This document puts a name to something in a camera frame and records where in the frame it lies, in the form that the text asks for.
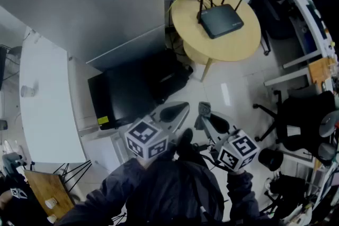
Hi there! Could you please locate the white desk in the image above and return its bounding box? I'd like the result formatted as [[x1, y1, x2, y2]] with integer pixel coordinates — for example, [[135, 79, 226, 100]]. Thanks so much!
[[19, 28, 93, 193]]

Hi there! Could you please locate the black cabinet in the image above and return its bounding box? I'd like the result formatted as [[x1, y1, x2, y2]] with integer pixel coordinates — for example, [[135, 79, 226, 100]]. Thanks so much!
[[87, 68, 159, 132]]

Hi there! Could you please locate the black bag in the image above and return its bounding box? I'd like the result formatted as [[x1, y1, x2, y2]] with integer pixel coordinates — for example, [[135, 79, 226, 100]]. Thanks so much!
[[147, 49, 194, 105]]

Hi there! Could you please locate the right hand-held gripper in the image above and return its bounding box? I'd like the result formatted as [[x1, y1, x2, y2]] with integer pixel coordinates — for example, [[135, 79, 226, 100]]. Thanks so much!
[[200, 111, 261, 173]]

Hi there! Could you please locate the black router with antennas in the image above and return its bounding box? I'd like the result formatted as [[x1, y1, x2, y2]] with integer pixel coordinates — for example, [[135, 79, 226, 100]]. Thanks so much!
[[196, 0, 248, 40]]

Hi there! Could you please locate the person's right forearm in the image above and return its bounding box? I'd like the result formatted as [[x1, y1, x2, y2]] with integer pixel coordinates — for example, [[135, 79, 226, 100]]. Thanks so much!
[[226, 169, 263, 223]]

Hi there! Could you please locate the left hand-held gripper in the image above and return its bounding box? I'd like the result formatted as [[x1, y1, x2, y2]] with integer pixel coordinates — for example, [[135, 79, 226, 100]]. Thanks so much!
[[124, 101, 190, 161]]

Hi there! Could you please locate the wooden board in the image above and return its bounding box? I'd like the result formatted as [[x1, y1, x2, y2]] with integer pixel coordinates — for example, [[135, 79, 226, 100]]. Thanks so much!
[[308, 57, 336, 86]]

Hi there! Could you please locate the small wooden side table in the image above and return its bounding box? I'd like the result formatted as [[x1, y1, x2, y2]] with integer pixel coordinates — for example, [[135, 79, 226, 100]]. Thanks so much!
[[23, 169, 75, 220]]

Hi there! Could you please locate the black swivel office chair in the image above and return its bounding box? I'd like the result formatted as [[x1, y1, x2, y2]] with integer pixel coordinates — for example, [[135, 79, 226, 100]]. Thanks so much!
[[253, 89, 339, 167]]

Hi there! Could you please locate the black monitor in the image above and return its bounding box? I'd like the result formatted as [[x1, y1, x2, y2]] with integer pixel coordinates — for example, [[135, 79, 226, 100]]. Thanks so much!
[[0, 44, 8, 91]]

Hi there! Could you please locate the gray office chair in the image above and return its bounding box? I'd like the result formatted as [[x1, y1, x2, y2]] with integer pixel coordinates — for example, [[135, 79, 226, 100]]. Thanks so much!
[[316, 110, 339, 167]]

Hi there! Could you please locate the person's left forearm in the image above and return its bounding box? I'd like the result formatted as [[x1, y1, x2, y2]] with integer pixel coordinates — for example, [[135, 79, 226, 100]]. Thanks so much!
[[54, 157, 159, 226]]

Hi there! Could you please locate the black round bin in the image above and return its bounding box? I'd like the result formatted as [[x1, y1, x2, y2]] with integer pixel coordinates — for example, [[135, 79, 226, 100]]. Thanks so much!
[[258, 148, 284, 171]]

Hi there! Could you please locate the white shelving unit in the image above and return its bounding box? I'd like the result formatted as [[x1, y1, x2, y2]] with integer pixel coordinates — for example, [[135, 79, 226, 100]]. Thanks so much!
[[263, 0, 339, 88]]

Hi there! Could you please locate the black cable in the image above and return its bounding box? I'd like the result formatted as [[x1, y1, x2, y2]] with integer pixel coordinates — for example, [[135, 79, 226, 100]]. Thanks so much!
[[164, 0, 202, 58]]

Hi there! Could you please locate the person's dark jacket torso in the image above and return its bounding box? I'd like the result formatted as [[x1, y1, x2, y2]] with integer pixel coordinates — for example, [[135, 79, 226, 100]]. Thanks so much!
[[116, 150, 228, 226]]

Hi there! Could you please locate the round wooden table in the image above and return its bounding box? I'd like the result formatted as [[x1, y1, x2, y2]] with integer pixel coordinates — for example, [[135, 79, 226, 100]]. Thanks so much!
[[171, 0, 262, 83]]

